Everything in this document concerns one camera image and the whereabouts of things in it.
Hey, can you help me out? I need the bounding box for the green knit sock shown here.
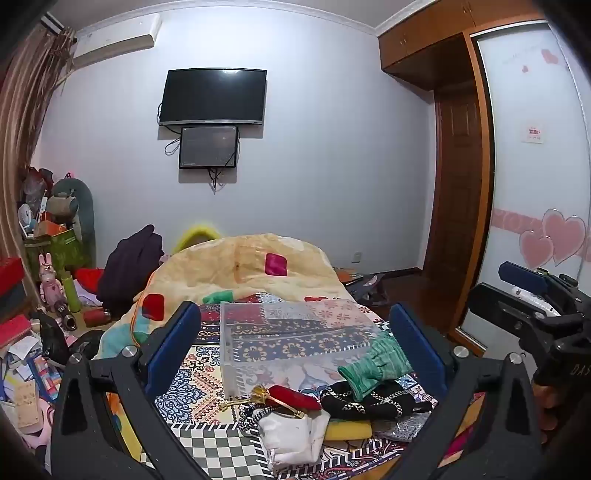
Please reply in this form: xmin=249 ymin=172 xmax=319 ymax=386
xmin=337 ymin=333 xmax=413 ymax=402

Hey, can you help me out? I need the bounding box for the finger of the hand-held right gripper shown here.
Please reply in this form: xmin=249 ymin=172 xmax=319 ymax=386
xmin=498 ymin=261 xmax=552 ymax=296
xmin=468 ymin=283 xmax=550 ymax=340

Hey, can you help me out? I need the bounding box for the gold hair clip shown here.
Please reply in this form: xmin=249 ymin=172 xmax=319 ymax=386
xmin=219 ymin=387 xmax=271 ymax=412

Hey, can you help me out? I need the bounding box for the pile of papers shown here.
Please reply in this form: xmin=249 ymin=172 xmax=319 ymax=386
xmin=0 ymin=336 xmax=64 ymax=435

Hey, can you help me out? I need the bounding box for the black bag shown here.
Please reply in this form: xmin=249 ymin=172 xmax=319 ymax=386
xmin=31 ymin=311 xmax=71 ymax=366

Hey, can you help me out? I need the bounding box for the dark grey backpack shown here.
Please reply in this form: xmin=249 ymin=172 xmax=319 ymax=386
xmin=344 ymin=272 xmax=387 ymax=308

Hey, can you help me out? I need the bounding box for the wall-mounted black television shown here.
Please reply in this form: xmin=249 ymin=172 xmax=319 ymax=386
xmin=158 ymin=68 xmax=268 ymax=127

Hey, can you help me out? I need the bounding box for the yellow patchwork quilt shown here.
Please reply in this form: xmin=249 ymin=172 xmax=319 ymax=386
xmin=91 ymin=233 xmax=385 ymax=366

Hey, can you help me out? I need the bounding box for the patterned bed sheet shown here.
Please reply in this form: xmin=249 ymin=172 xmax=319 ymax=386
xmin=105 ymin=291 xmax=478 ymax=480

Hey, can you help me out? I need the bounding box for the dark purple jacket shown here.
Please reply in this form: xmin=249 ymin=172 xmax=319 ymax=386
xmin=96 ymin=224 xmax=165 ymax=320

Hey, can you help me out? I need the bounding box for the yellow-green fluffy cushion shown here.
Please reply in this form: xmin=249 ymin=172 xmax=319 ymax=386
xmin=170 ymin=223 xmax=222 ymax=255

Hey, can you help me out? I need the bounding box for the red fabric pouch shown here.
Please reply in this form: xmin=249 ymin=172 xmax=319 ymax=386
xmin=267 ymin=385 xmax=322 ymax=412

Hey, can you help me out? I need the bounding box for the black and white braided cord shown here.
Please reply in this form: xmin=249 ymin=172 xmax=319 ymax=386
xmin=237 ymin=403 xmax=279 ymax=435

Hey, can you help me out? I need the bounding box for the wooden overhead cabinet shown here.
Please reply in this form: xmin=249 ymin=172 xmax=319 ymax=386
xmin=376 ymin=0 xmax=546 ymax=92

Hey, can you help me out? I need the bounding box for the clear plastic storage box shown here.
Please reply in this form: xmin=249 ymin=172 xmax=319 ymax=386
xmin=220 ymin=299 xmax=396 ymax=400

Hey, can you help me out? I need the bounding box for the person's right hand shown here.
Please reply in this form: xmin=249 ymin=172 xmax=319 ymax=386
xmin=530 ymin=379 xmax=563 ymax=445

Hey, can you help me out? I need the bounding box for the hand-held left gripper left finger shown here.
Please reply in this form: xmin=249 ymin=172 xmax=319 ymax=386
xmin=48 ymin=300 xmax=218 ymax=480

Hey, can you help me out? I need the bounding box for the black monitor cable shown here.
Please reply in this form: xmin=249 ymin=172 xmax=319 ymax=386
xmin=164 ymin=135 xmax=223 ymax=195

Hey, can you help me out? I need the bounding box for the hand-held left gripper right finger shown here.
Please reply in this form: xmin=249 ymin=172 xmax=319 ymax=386
xmin=376 ymin=302 xmax=546 ymax=480

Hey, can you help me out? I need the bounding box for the red cylinder flask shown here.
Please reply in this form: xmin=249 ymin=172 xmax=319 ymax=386
xmin=82 ymin=309 xmax=112 ymax=328

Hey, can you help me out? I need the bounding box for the white heart-print wardrobe door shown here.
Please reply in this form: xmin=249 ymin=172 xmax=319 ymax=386
xmin=456 ymin=22 xmax=591 ymax=357

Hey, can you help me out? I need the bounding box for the red cloth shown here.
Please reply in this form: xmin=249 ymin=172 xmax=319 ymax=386
xmin=74 ymin=267 xmax=105 ymax=294

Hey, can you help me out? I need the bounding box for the green bottle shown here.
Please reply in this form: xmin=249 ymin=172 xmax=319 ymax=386
xmin=62 ymin=271 xmax=82 ymax=315

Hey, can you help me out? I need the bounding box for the green cardboard box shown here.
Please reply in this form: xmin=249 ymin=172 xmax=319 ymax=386
xmin=23 ymin=228 xmax=86 ymax=283

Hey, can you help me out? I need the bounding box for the striped brown curtain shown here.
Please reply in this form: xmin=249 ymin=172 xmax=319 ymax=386
xmin=0 ymin=27 xmax=77 ymax=298

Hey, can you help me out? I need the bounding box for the black knit chain-pattern cloth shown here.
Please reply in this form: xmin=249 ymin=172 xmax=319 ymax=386
xmin=320 ymin=380 xmax=433 ymax=421

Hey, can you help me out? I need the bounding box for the white air conditioner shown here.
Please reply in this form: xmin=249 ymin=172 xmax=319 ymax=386
xmin=71 ymin=13 xmax=163 ymax=71

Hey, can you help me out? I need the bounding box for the red gift box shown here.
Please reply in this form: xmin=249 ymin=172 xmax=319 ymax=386
xmin=0 ymin=257 xmax=24 ymax=297
xmin=0 ymin=314 xmax=33 ymax=352

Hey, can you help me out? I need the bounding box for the black flashlight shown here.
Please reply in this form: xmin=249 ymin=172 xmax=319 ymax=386
xmin=55 ymin=302 xmax=79 ymax=331

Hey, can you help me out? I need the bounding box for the silver glitter pouch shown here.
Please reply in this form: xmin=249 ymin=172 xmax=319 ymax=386
xmin=373 ymin=410 xmax=433 ymax=443

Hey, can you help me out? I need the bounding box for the pink bunny toy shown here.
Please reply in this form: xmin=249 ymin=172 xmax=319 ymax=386
xmin=37 ymin=252 xmax=64 ymax=306

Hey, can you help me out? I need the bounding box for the small black wall monitor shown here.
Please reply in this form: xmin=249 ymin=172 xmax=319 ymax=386
xmin=178 ymin=125 xmax=240 ymax=171

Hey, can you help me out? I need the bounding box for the brown wooden door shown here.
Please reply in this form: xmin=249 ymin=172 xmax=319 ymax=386
xmin=422 ymin=87 xmax=491 ymax=326

